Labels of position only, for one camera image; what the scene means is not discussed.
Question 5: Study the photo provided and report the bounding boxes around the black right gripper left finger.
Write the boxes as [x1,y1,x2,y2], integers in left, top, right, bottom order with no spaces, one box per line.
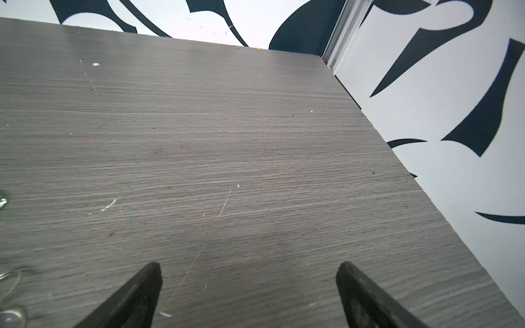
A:
[76,262,163,328]

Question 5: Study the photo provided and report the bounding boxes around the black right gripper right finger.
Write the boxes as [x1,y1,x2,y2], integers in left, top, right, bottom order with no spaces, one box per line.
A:
[336,261,427,327]

